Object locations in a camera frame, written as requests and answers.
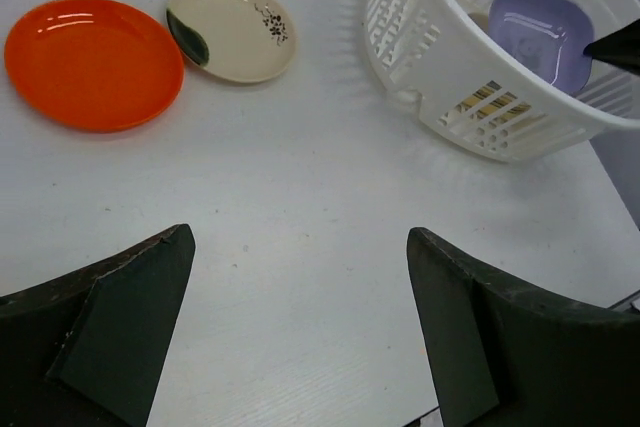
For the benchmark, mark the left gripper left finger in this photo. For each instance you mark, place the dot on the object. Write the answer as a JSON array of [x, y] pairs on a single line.
[[88, 348]]

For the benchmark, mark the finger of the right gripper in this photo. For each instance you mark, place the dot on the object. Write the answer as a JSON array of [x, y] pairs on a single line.
[[620, 49]]

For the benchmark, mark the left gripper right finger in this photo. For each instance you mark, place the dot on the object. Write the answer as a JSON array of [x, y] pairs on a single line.
[[505, 352]]

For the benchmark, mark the lavender square plate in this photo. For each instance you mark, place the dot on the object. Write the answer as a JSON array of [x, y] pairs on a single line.
[[547, 37]]

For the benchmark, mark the orange round plate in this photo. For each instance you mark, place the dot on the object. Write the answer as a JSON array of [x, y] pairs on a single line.
[[93, 65]]

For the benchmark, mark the yellow square panda plate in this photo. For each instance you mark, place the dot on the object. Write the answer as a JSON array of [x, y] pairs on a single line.
[[493, 103]]

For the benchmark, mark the white plastic slotted bin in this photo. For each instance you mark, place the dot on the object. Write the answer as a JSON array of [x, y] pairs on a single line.
[[438, 52]]

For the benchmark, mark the cream round plate dark patch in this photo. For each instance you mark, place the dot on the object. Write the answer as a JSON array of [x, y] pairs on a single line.
[[239, 41]]

